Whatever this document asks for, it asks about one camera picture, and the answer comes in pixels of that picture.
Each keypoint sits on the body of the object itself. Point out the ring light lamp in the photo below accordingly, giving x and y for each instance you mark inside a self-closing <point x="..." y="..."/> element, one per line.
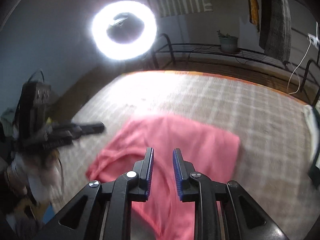
<point x="124" y="30"/>

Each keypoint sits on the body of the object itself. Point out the beige woven bed blanket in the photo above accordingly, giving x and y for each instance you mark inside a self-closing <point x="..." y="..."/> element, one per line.
<point x="228" y="129"/>

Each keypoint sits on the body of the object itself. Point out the hanging dark clothes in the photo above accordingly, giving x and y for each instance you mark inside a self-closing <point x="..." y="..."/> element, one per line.
<point x="272" y="19"/>

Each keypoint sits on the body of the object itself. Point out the potted plant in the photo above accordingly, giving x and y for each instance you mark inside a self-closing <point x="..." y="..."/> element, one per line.
<point x="228" y="43"/>

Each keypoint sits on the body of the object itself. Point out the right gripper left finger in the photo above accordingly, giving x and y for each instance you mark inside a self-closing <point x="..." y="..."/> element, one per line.
<point x="144" y="169"/>

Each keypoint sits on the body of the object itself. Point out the pink shirt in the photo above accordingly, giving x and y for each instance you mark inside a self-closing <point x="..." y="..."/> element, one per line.
<point x="211" y="150"/>

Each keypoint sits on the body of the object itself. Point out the green white cloth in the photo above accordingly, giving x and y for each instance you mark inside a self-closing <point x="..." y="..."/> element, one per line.
<point x="311" y="115"/>

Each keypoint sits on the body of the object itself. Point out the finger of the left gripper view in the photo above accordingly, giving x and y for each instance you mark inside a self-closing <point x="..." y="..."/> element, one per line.
<point x="75" y="131"/>

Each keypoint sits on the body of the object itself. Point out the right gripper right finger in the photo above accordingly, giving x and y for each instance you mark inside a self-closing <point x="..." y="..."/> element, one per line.
<point x="182" y="170"/>

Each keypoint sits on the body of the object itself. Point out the black metal bed frame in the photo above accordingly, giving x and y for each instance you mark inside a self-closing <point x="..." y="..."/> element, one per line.
<point x="245" y="64"/>

